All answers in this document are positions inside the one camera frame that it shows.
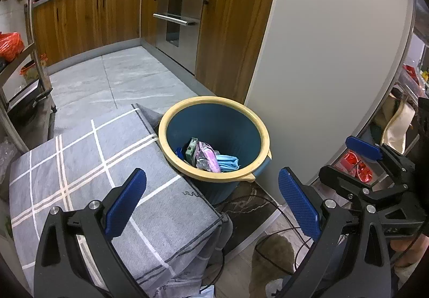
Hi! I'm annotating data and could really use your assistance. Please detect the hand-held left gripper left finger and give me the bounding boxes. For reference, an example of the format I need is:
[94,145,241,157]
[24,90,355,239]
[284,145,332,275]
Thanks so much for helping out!
[34,167,148,298]

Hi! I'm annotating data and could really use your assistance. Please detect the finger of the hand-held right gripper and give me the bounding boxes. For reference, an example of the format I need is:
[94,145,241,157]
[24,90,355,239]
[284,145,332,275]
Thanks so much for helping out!
[345,136,417,169]
[318,165,408,201]

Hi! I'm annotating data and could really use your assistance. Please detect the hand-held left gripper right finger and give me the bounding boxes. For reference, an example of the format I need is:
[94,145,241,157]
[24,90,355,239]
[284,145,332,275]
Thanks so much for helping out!
[278,167,393,298]

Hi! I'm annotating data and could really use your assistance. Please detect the blue face mask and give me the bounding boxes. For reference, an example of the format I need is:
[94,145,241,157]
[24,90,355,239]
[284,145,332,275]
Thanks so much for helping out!
[215,153,241,172]

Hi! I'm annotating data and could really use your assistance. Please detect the green packet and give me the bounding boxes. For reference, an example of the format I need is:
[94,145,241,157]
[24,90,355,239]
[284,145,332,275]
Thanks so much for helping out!
[185,138,200,165]

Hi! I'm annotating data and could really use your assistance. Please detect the pink plastic pack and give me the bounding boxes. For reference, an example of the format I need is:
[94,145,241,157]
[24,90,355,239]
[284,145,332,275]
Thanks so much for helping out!
[196,141,222,173]

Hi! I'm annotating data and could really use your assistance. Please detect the blue bucket with yellow rim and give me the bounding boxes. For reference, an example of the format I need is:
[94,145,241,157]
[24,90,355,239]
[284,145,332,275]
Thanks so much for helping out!
[157,96,272,205]

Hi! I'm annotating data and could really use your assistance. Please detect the person's right hand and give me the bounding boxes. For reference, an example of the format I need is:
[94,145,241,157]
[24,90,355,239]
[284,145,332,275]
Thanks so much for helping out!
[390,234,428,268]

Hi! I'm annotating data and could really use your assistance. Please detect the red packet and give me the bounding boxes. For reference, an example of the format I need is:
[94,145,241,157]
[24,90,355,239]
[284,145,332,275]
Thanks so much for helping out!
[342,151,374,185]

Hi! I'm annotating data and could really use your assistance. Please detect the cream tote bag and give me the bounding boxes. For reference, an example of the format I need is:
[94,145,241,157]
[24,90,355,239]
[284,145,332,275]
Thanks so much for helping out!
[380,97,416,154]

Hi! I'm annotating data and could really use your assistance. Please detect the brown fuzzy slipper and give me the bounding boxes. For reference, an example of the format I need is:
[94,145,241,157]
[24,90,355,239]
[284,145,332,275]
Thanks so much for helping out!
[251,233,296,285]

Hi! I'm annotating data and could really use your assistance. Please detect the grey checked blanket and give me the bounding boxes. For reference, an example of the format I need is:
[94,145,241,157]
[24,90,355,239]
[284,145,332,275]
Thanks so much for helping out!
[8,104,232,298]

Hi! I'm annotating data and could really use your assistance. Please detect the clear plastic bag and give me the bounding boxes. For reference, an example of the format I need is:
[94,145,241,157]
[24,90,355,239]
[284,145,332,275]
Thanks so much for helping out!
[0,140,19,185]

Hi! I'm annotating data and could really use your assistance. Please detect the black frying pan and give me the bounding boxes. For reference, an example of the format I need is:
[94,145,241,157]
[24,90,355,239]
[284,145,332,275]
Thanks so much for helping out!
[7,82,51,124]

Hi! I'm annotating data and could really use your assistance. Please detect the yellow food packet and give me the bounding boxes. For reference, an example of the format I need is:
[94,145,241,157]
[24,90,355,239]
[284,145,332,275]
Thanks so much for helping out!
[20,55,47,82]

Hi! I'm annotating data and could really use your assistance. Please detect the metal shelf rack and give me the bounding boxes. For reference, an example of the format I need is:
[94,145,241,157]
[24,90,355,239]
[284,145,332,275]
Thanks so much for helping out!
[0,0,57,151]

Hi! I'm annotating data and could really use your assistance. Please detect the stainless steel oven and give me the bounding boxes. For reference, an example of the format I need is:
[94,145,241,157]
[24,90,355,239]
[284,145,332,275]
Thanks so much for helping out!
[152,0,212,76]

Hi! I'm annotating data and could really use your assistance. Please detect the wooden kitchen cabinets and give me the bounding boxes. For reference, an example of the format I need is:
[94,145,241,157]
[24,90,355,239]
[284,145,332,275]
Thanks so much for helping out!
[32,0,282,104]

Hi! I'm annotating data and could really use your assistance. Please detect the red plastic bag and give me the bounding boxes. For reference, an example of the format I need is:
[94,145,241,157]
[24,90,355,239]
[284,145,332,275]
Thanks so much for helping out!
[0,32,25,62]

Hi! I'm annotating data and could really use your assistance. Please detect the black cable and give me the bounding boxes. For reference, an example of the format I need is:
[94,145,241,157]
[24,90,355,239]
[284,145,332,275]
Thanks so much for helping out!
[214,194,316,285]

